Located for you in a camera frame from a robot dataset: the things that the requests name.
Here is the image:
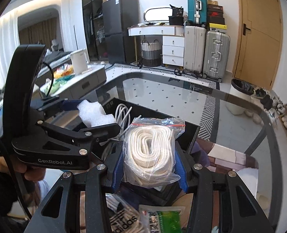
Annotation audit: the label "white foam piece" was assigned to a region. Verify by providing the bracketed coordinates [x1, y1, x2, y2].
[77, 100, 116, 128]

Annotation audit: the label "adidas bag white laces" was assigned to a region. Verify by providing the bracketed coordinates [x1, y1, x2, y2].
[106, 194, 145, 233]

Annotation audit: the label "bagged white rope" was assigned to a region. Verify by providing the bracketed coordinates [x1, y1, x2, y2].
[122, 117, 186, 188]

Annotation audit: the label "green white packet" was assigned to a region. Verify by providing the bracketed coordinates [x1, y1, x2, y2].
[139, 205, 185, 233]

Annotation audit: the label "left hand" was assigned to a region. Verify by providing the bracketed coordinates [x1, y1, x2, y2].
[0, 156, 46, 182]

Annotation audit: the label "grey side cabinet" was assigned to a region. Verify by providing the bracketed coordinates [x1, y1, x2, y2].
[49, 65, 107, 99]

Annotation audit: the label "white electric kettle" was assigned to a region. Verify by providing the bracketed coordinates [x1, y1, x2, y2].
[70, 48, 90, 75]

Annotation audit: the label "woven laundry basket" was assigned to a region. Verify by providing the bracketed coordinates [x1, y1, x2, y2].
[141, 38, 162, 67]

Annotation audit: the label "black refrigerator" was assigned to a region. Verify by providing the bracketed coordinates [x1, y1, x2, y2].
[102, 0, 139, 64]

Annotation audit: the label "oval mirror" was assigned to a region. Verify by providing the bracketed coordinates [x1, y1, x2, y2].
[143, 7, 172, 23]

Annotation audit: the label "white desk with drawers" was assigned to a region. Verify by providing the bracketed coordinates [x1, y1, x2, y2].
[128, 25, 185, 69]

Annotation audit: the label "white trash bin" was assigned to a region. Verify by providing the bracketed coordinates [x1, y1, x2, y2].
[225, 78, 254, 116]

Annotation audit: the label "black bag on desk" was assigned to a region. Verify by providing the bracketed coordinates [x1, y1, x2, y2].
[169, 4, 184, 26]

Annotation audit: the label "white suitcase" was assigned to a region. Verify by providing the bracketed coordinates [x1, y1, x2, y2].
[183, 26, 206, 73]

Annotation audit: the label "silver suitcase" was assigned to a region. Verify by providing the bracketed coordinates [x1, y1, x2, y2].
[202, 31, 230, 82]

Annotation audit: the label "teal suitcase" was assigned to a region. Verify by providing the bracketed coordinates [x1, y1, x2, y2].
[188, 0, 208, 28]

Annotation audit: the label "stacked shoe boxes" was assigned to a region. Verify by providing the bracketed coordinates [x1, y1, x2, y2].
[208, 0, 227, 33]

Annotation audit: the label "wooden door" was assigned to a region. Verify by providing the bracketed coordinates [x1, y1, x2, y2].
[232, 0, 283, 90]

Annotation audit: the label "white cable coil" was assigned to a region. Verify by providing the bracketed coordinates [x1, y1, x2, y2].
[102, 103, 142, 156]

